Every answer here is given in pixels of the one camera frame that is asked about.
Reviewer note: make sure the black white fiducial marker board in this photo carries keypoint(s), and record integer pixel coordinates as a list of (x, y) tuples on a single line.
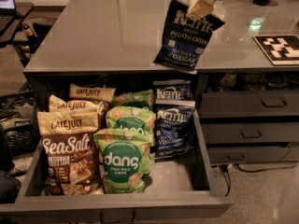
[(279, 49)]

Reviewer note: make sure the blue kettle chip bag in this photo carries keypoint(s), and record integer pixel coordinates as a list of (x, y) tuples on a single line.
[(184, 40), (172, 125), (174, 89)]

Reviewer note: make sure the Late July bag middle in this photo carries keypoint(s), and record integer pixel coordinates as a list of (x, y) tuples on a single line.
[(57, 104)]

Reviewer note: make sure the closed grey drawer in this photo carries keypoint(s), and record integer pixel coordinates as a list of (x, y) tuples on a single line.
[(222, 155), (237, 133), (244, 104)]

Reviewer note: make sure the blue Kettle chip bag front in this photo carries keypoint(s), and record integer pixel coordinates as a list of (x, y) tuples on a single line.
[(184, 40)]

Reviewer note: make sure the closed grey middle drawer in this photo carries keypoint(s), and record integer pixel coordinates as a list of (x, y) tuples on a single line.
[(237, 133)]

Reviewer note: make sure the blue Kettle chip bag middle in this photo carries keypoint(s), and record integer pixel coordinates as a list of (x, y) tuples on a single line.
[(172, 125)]

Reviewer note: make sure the Late July bag back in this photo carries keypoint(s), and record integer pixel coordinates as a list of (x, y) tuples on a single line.
[(98, 93)]

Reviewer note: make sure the Late July bag front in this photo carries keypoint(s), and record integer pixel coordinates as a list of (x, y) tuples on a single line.
[(67, 138)]

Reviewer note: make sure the laptop computer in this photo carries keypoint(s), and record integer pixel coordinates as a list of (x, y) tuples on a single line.
[(8, 14)]

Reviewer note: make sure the late july bag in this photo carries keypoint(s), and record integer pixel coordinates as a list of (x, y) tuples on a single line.
[(98, 93), (57, 104), (67, 138)]

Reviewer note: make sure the green Dang chip bag front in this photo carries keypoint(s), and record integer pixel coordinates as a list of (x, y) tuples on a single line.
[(125, 156)]

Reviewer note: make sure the closed grey upper drawer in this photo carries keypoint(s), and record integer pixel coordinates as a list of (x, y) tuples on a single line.
[(244, 104)]

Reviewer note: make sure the green Dang chip bag back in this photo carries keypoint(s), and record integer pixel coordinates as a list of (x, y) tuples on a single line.
[(140, 99)]

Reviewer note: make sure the black plastic crate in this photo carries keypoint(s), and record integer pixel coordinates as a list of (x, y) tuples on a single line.
[(18, 120)]

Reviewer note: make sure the open grey top drawer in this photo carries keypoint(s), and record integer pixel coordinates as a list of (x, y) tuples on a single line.
[(178, 188)]

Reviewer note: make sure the blue Kettle chip bag back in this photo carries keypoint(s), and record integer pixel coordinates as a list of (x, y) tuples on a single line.
[(174, 89)]

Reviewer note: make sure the closed grey lower drawer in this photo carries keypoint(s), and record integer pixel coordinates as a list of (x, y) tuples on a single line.
[(222, 155)]

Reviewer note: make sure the green Dang chip bag middle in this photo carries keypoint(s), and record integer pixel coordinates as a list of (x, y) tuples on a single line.
[(129, 119)]

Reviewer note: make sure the green dang chip bag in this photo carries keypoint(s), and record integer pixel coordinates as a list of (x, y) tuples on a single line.
[(129, 119), (140, 99), (125, 156)]

